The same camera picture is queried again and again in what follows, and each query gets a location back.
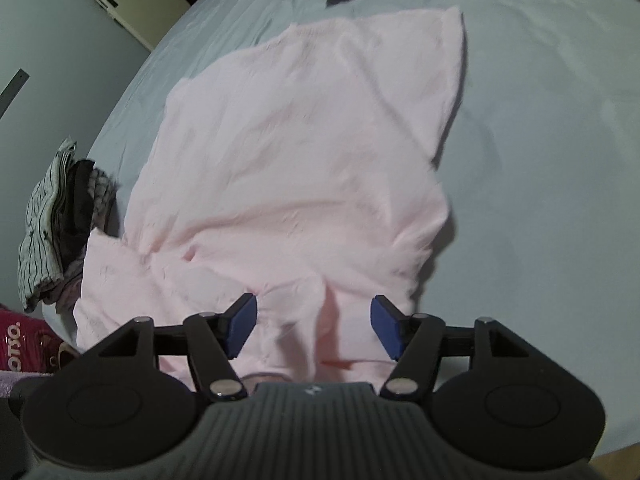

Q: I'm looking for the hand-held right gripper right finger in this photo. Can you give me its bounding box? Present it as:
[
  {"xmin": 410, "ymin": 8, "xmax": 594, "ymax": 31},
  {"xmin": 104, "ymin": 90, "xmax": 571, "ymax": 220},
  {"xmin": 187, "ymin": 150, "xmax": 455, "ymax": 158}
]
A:
[{"xmin": 370, "ymin": 296, "xmax": 526, "ymax": 402}]

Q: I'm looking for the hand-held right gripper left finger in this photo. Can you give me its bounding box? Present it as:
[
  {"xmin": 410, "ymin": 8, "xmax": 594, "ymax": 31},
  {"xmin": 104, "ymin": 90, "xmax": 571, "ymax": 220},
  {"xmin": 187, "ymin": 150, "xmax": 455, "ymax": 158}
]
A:
[{"xmin": 97, "ymin": 292, "xmax": 258, "ymax": 403}]

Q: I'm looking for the pink embroidered garment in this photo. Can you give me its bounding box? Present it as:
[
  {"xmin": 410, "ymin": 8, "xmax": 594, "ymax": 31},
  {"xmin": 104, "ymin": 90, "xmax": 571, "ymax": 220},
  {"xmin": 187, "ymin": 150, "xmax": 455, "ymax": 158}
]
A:
[{"xmin": 72, "ymin": 6, "xmax": 468, "ymax": 396}]

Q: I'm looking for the grey checked garment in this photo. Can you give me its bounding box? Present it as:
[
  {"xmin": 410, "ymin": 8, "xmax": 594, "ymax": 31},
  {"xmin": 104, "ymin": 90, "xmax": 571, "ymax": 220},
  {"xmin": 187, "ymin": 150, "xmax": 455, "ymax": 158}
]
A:
[{"xmin": 87, "ymin": 167, "xmax": 118, "ymax": 236}]

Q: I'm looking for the black garment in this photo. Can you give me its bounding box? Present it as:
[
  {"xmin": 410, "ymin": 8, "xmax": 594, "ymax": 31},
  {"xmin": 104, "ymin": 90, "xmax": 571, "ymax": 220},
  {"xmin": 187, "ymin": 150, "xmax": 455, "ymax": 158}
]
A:
[{"xmin": 60, "ymin": 160, "xmax": 97, "ymax": 273}]

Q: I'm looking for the grey striped garment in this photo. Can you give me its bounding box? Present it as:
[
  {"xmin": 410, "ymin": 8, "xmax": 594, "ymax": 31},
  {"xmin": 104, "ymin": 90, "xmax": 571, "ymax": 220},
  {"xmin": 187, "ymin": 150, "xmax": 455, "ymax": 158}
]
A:
[{"xmin": 17, "ymin": 140, "xmax": 78, "ymax": 311}]

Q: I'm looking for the pink printed bag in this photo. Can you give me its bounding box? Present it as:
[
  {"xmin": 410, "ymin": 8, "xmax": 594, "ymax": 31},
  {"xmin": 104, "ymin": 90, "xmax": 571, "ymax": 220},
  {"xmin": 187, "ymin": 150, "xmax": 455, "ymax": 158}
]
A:
[{"xmin": 0, "ymin": 309, "xmax": 66, "ymax": 376}]

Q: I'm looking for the purple fluffy cloth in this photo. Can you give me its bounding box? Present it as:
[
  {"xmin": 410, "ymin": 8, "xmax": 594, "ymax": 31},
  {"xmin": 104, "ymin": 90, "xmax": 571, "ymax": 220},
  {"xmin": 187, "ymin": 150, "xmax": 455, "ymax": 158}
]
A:
[{"xmin": 0, "ymin": 370, "xmax": 36, "ymax": 402}]

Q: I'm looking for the bed with light blue sheet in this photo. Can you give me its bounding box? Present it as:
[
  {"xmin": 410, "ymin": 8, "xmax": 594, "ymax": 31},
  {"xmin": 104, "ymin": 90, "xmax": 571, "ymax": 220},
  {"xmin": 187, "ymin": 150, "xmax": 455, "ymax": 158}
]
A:
[{"xmin": 40, "ymin": 0, "xmax": 640, "ymax": 461}]

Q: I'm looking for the grey wall plate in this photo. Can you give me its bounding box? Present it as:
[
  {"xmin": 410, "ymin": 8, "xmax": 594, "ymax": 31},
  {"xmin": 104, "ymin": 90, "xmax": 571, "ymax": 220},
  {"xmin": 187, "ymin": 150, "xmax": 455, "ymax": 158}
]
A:
[{"xmin": 0, "ymin": 69, "xmax": 30, "ymax": 116}]

